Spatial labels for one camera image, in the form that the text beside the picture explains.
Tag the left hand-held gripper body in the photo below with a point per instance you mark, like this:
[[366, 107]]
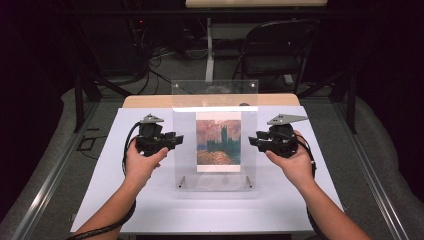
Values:
[[150, 140]]

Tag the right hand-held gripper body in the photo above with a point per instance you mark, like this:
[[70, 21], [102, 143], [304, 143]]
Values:
[[283, 141]]

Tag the clear acrylic photo frame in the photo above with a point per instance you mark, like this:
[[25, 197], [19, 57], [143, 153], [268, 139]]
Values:
[[216, 140]]

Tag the person's right hand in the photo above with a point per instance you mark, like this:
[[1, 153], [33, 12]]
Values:
[[298, 166]]

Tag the person's left hand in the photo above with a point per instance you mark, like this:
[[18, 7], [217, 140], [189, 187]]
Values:
[[140, 168]]

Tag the small dark round object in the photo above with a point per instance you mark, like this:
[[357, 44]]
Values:
[[244, 104]]

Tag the light wooden table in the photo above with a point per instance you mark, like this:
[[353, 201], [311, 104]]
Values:
[[146, 100]]

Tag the white board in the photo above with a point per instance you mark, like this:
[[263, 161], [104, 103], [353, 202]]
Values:
[[110, 160]]

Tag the black folding chair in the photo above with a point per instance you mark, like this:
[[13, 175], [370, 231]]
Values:
[[276, 63]]

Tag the black metal stand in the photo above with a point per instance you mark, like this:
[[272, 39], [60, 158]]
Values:
[[79, 100], [351, 100]]

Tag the wooden desk with white leg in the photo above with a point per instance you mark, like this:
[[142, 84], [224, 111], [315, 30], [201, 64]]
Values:
[[210, 60]]

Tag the dark equipment rack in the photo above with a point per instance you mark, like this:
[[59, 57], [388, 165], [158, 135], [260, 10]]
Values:
[[138, 40]]

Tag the black horizontal bar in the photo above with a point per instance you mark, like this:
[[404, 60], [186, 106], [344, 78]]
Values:
[[133, 12]]

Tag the silver metal rail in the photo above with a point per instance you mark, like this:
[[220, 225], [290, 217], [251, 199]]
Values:
[[50, 180], [370, 180]]

